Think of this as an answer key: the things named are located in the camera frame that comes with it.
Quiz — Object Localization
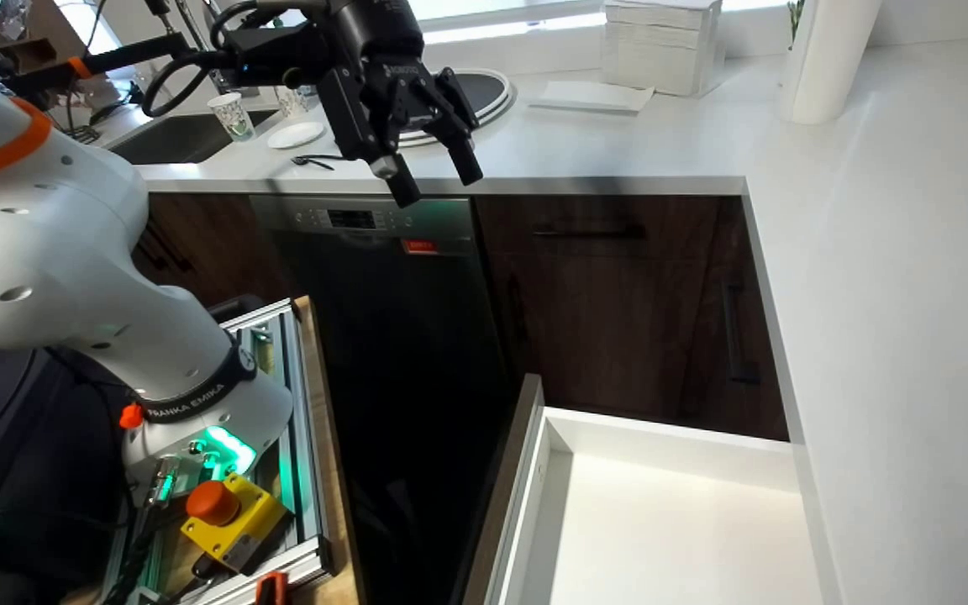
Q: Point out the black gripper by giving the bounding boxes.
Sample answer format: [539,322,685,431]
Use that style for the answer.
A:
[313,55,486,213]

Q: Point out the wood drawer with white interior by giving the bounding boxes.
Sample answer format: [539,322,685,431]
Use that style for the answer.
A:
[459,370,831,605]

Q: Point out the round black tray white rim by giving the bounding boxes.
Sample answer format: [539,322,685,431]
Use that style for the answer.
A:
[397,68,522,152]

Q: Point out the black utensil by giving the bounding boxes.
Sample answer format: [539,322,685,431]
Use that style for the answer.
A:
[288,147,352,175]

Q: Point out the small white plate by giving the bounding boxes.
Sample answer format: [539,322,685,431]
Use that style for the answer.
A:
[262,118,334,154]

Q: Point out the flat white napkin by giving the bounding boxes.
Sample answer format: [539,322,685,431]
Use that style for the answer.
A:
[522,73,657,118]

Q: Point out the white paper cup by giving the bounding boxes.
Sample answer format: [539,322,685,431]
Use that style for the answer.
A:
[207,92,260,146]

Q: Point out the dark kitchen sink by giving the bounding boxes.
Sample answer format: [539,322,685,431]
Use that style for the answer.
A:
[108,104,284,170]

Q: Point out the white napkin dispenser box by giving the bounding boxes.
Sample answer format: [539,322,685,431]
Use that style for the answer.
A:
[597,0,725,102]

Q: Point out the wooden cart top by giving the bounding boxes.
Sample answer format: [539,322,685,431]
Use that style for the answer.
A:
[287,294,370,605]

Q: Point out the brown countertop machine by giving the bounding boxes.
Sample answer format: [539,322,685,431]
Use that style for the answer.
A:
[0,0,201,115]

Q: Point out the white paper towel roll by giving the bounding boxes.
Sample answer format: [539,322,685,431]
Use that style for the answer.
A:
[779,0,884,128]

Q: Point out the yellow emergency stop red button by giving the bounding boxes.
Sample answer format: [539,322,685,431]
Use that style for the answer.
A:
[178,476,291,574]

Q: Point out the red clamp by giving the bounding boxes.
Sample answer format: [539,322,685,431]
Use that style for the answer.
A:
[251,570,291,605]

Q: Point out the dark blue fabric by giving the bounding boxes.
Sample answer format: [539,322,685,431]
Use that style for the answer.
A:
[0,332,140,605]

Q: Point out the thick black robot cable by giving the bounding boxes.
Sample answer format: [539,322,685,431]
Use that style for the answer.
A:
[139,0,287,123]

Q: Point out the wood cabinet with bar handle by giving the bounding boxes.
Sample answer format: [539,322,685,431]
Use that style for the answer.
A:
[678,199,794,445]

